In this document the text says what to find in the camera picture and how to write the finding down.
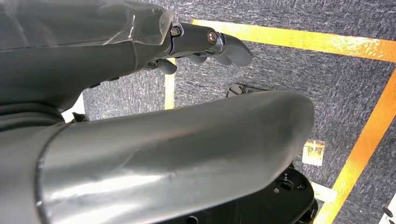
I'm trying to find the pale floor label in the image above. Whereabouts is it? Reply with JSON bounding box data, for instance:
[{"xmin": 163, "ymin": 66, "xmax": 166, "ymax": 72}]
[{"xmin": 301, "ymin": 139, "xmax": 326, "ymax": 167}]

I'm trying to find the white floor tape strip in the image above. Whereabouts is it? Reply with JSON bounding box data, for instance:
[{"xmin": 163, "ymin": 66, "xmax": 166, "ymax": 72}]
[{"xmin": 309, "ymin": 182, "xmax": 338, "ymax": 203}]

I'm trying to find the yellow floor tape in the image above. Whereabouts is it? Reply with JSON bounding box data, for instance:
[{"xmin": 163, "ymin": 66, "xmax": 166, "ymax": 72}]
[{"xmin": 164, "ymin": 19, "xmax": 396, "ymax": 224}]

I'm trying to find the small metal floor bracket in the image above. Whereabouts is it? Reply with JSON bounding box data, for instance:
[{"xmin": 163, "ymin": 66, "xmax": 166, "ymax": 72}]
[{"xmin": 226, "ymin": 84, "xmax": 270, "ymax": 98}]

